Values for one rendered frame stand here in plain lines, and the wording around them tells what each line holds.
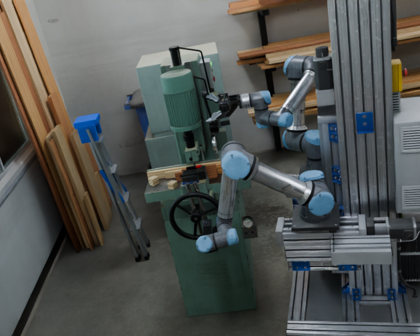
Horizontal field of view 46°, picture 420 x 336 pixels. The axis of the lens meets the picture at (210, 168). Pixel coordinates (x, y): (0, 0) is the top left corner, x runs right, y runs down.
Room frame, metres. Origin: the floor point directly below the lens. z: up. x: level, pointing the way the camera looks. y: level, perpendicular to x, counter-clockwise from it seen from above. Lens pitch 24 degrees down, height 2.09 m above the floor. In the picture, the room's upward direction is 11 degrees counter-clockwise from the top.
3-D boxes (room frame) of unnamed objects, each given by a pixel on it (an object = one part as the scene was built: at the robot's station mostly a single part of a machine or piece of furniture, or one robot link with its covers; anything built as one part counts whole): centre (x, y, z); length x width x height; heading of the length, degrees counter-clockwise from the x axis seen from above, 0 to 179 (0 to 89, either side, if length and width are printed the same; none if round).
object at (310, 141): (2.55, -0.61, 0.98); 0.13 x 0.12 x 0.14; 39
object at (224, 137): (2.81, -0.09, 1.02); 0.09 x 0.07 x 0.12; 83
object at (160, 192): (2.53, 0.09, 0.87); 0.61 x 0.30 x 0.06; 83
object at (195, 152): (2.66, 0.08, 1.03); 0.14 x 0.07 x 0.09; 173
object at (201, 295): (2.76, 0.07, 0.36); 0.58 x 0.45 x 0.71; 173
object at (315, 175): (2.06, -0.46, 0.98); 0.13 x 0.12 x 0.14; 177
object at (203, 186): (2.45, 0.10, 0.92); 0.15 x 0.13 x 0.09; 83
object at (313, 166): (2.54, -0.61, 0.87); 0.15 x 0.15 x 0.10
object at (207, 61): (2.94, -0.09, 1.40); 0.10 x 0.06 x 0.16; 173
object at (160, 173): (2.66, 0.07, 0.93); 0.60 x 0.02 x 0.05; 83
